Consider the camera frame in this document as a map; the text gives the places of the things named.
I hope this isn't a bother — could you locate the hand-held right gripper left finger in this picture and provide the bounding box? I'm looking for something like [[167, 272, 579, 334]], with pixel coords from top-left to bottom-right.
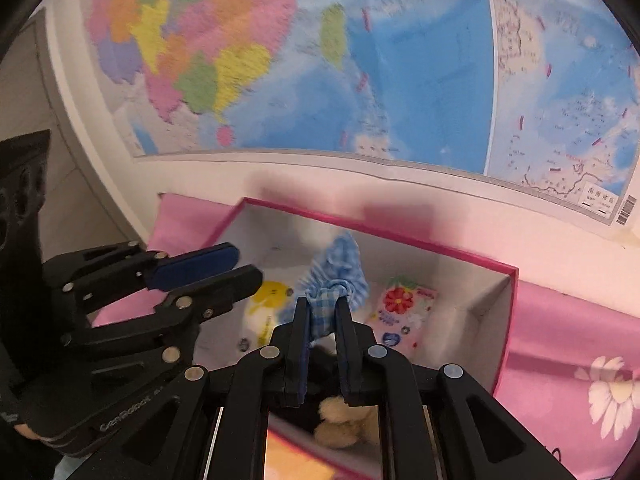
[[65, 296, 311, 480]]

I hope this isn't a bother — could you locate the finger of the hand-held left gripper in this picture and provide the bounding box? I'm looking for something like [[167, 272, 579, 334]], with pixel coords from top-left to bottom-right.
[[44, 241, 241, 313], [59, 265, 264, 361]]

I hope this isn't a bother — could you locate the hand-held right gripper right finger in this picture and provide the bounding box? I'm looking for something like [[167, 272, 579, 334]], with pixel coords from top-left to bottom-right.
[[334, 297, 576, 480]]

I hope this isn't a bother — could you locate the white yellow duck packet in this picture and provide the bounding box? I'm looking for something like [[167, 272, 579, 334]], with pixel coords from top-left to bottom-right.
[[235, 280, 296, 356]]

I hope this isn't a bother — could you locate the beige plush toy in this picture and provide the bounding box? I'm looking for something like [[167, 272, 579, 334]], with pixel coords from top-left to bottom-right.
[[314, 395, 378, 448]]

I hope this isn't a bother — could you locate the floral pocket tissue pack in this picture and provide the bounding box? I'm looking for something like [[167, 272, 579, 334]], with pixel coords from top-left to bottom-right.
[[365, 275, 441, 356]]

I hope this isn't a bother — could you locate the blue checked scrunchie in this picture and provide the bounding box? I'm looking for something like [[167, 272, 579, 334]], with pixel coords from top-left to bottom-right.
[[280, 230, 370, 346]]

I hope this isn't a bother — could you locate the pink cardboard box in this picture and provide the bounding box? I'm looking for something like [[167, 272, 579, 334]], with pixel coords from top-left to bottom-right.
[[190, 196, 521, 480]]

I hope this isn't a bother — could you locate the pink flower print bedsheet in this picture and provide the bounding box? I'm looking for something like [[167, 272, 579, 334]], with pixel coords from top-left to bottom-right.
[[95, 192, 640, 480]]

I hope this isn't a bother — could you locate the grey brown wardrobe door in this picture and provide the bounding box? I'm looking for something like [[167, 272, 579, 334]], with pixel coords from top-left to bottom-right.
[[0, 20, 146, 256]]

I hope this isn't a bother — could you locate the colourful wall map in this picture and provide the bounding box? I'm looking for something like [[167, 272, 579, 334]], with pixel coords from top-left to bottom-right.
[[82, 0, 640, 251]]

